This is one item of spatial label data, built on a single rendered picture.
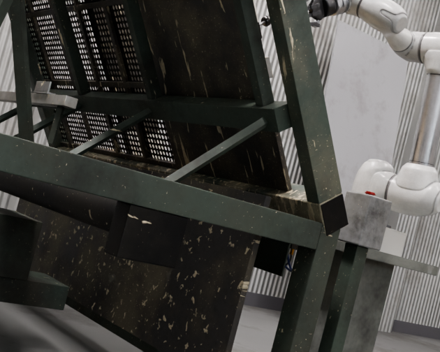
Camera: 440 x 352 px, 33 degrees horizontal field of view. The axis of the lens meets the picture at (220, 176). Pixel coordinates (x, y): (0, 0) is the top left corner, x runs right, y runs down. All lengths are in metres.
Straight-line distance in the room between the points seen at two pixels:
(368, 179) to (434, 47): 0.60
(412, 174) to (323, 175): 0.75
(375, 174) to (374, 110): 3.83
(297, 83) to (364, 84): 4.61
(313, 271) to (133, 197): 0.74
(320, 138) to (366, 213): 0.35
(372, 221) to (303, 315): 0.42
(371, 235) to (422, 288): 5.60
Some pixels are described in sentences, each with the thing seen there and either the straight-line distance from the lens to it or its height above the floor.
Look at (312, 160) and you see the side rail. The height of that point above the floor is 0.98.
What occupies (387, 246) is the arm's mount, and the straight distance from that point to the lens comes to 3.18.
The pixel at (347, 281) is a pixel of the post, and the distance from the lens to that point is 2.64.
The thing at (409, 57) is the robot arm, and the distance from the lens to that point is 3.23.
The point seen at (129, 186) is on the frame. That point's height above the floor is 0.75.
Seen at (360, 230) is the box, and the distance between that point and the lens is 2.60.
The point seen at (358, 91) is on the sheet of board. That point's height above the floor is 2.11.
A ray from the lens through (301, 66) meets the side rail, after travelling 2.33.
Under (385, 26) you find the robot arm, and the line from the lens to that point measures 2.68.
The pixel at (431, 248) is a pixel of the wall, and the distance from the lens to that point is 8.19.
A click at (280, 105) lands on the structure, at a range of 2.37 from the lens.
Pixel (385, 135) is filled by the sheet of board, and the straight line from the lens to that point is 7.08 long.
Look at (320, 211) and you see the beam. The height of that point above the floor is 0.83.
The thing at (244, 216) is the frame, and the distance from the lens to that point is 2.23.
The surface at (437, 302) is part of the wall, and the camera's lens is 8.44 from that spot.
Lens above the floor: 0.74
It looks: 3 degrees up
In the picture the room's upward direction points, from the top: 15 degrees clockwise
